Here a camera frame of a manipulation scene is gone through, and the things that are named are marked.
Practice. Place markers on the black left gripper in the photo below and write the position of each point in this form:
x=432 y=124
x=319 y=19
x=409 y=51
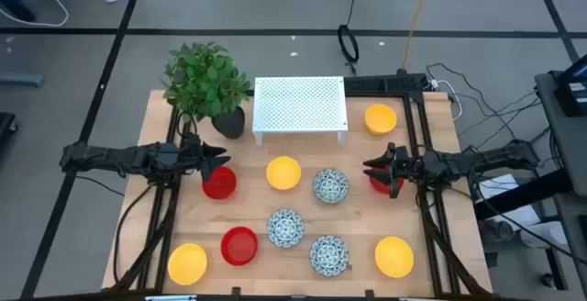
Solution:
x=176 y=159

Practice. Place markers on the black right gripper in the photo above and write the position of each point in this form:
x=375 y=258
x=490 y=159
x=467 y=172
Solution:
x=413 y=165

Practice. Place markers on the red plastic mini bowl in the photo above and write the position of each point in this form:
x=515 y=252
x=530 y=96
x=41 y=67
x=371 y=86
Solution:
x=239 y=245
x=379 y=187
x=222 y=186

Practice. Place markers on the teal bowl patterned inside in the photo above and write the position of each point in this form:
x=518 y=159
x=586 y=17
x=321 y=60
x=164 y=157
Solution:
x=328 y=255
x=285 y=227
x=330 y=185

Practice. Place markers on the yellow plastic mini bowl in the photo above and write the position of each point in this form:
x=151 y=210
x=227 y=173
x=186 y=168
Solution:
x=283 y=172
x=394 y=256
x=187 y=263
x=380 y=119

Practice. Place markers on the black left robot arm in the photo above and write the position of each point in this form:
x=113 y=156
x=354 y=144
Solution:
x=101 y=158

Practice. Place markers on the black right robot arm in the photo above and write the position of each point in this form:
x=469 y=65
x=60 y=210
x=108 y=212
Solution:
x=486 y=159

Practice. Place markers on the black plant pot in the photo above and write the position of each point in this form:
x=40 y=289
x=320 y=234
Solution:
x=229 y=124

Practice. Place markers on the green leafy plant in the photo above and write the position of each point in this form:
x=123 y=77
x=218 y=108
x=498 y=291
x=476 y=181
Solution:
x=204 y=81

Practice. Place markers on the white perforated metal shelf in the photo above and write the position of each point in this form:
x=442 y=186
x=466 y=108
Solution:
x=298 y=103

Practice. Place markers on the white paper sheets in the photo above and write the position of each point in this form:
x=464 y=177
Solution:
x=497 y=186

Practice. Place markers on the person's grey shoe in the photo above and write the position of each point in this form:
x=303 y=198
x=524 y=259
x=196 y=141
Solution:
x=499 y=230

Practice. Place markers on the black cart beam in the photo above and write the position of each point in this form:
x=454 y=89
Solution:
x=523 y=195

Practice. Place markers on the grey equipment cart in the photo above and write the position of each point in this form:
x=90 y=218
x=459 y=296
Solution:
x=568 y=140

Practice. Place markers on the black device on cart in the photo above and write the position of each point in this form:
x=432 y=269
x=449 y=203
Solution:
x=573 y=94

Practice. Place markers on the grey floor bar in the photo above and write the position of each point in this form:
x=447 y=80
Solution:
x=20 y=80

